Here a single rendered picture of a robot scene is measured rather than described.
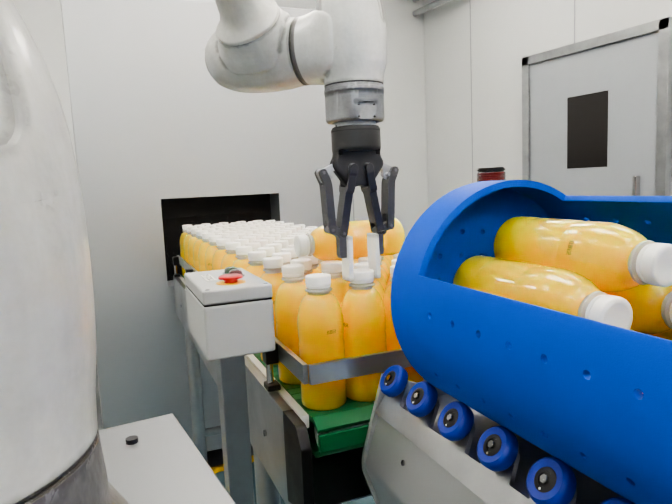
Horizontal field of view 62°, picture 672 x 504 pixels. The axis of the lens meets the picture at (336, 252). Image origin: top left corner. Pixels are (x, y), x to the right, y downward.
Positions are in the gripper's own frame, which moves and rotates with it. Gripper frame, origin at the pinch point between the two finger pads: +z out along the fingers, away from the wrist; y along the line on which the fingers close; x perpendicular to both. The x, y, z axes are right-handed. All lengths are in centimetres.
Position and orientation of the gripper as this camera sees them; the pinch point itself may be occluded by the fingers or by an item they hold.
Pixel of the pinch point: (360, 257)
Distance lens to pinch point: 87.6
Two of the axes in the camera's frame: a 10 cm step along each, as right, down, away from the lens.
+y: 9.2, -0.9, 3.7
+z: 0.5, 9.9, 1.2
